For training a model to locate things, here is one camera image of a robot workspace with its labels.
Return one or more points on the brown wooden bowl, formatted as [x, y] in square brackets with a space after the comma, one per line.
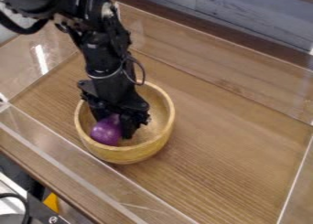
[150, 137]

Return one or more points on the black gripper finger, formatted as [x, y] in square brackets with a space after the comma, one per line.
[101, 112]
[129, 125]

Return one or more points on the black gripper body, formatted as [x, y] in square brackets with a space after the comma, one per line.
[117, 92]

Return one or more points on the clear acrylic tray wall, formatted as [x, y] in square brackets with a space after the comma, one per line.
[145, 193]

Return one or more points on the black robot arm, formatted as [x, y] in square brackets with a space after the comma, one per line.
[90, 21]

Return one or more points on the purple toy eggplant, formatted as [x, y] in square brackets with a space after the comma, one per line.
[106, 130]

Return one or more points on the yellow black machine base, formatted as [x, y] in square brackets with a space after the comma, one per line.
[27, 209]

